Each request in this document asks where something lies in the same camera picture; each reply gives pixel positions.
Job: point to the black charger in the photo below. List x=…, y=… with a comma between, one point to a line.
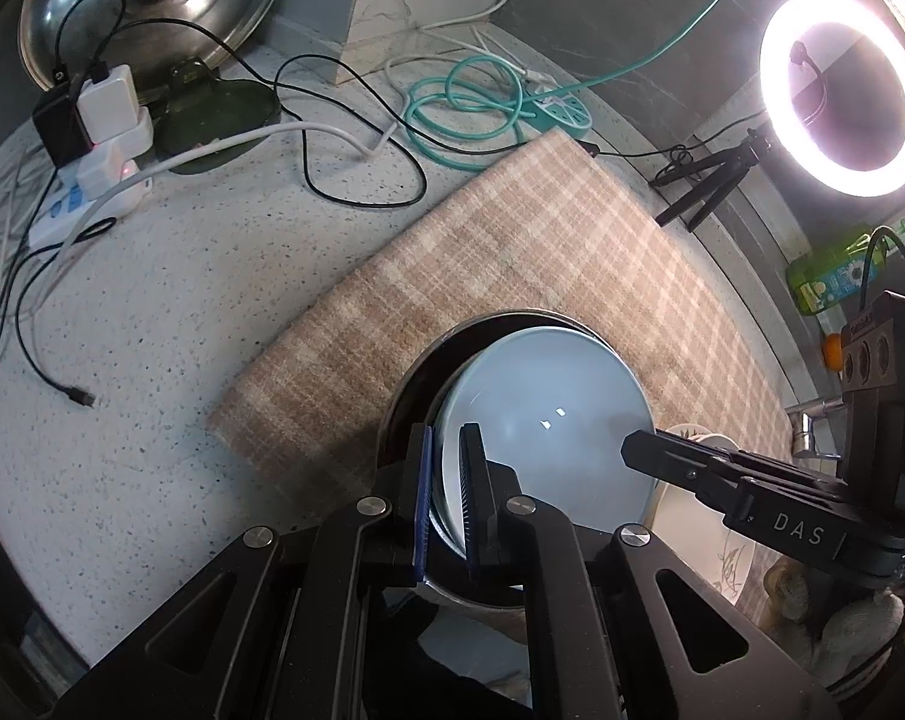
x=55, y=124

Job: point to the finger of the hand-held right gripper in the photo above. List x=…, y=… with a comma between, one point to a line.
x=685, y=457

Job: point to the orange fruit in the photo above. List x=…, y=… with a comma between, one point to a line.
x=833, y=351

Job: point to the large steel bowl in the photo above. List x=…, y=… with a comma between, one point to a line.
x=415, y=382

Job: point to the white power strip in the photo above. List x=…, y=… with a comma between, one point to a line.
x=70, y=202

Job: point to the green dish soap bottle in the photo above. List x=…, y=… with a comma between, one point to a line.
x=827, y=277

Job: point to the chrome faucet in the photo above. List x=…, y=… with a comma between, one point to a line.
x=805, y=427

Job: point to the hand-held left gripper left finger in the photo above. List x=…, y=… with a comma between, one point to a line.
x=421, y=502

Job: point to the teal power strip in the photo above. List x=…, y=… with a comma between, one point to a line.
x=565, y=111

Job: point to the leaf print white plate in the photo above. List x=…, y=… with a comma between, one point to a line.
x=692, y=540

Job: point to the person's right hand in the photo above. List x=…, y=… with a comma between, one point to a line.
x=850, y=630

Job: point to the beige plaid cloth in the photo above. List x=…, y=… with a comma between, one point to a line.
x=497, y=240

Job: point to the white charger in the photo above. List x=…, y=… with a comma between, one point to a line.
x=107, y=101

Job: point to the light blue bowl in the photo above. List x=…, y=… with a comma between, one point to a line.
x=557, y=405

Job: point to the dark green dish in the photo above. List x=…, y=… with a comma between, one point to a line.
x=227, y=109

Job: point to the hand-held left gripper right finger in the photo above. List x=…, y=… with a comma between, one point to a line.
x=469, y=502

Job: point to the black tripod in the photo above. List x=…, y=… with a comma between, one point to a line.
x=704, y=191

